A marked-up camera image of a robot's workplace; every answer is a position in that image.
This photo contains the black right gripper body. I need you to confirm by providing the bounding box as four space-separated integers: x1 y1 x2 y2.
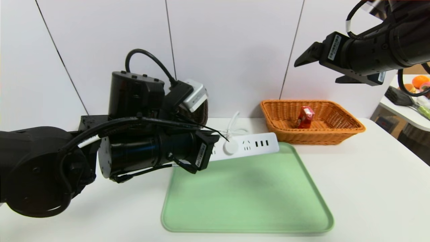
318 22 397 86

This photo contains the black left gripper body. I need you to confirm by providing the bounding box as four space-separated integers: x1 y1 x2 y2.
162 130 220 174

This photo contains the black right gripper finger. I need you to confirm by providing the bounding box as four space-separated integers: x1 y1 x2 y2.
335 75 362 84
294 41 325 68

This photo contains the white power strip with cable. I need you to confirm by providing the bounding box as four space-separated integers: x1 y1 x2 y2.
209 111 280 162

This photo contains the small red snack carton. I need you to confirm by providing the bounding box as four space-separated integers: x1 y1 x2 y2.
296 106 315 129

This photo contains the dark brown wicker basket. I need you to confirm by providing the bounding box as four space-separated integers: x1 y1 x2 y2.
180 99 209 127

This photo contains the orange wicker basket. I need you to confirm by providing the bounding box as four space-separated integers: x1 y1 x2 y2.
260 100 366 146

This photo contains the black folded bag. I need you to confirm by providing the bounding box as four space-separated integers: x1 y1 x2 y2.
385 86 414 107

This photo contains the brown box under table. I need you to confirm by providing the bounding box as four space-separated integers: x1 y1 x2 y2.
375 116 407 140

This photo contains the white side table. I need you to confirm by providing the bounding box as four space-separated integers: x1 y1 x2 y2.
370 75 430 132

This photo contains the light green plastic tray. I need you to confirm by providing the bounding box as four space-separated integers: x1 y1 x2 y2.
162 142 335 233

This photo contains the orange toy fruit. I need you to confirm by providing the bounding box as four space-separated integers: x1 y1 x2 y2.
412 75 430 88

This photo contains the green toy vegetable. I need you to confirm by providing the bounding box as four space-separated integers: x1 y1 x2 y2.
416 106 430 121

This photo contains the black cable with white label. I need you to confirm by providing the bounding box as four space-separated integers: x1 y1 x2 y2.
345 0 383 40

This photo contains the black right arm cable loop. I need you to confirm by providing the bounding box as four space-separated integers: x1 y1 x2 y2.
397 64 430 97

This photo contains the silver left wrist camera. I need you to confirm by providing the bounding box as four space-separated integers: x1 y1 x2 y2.
178 79 209 113

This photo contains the black left camera cable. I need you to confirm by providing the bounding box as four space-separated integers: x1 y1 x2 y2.
125 49 177 86

